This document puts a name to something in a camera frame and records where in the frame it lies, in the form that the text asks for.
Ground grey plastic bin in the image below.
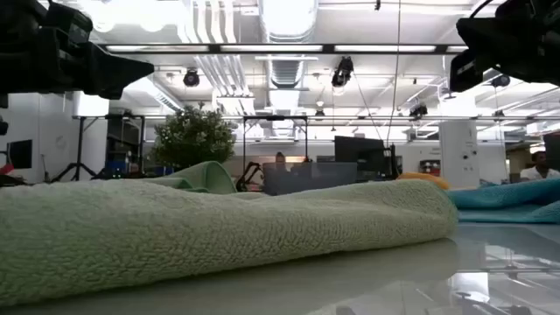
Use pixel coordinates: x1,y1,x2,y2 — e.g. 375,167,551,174
262,161,359,197

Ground pale green microfiber towel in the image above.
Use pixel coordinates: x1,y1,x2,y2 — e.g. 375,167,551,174
0,178,459,307
143,160,238,195

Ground orange microfiber towel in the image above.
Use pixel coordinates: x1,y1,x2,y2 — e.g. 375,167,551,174
395,171,451,191

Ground white pillar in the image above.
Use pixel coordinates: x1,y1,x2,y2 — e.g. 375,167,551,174
438,120,480,189

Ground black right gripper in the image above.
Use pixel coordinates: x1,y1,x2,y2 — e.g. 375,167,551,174
449,0,560,93

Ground blue microfiber towel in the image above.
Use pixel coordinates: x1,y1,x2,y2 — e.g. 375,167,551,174
445,177,560,225

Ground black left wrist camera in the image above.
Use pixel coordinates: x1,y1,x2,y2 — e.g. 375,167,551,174
45,2,94,44

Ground black computer monitor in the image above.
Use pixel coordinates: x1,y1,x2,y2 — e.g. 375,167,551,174
334,135,387,174

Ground black wall monitor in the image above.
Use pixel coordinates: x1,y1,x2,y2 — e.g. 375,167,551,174
6,139,34,170

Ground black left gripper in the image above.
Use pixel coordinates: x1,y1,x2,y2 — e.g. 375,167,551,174
0,24,155,101

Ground black right camera cable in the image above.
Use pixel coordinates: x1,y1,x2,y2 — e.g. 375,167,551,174
470,0,495,18

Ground black shelving rack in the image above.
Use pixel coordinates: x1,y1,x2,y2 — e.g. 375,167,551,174
104,114,146,179

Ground black tripod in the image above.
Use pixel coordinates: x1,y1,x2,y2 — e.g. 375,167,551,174
50,115,98,183

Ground small potted green plant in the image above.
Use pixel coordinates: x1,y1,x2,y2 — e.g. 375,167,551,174
150,103,237,171

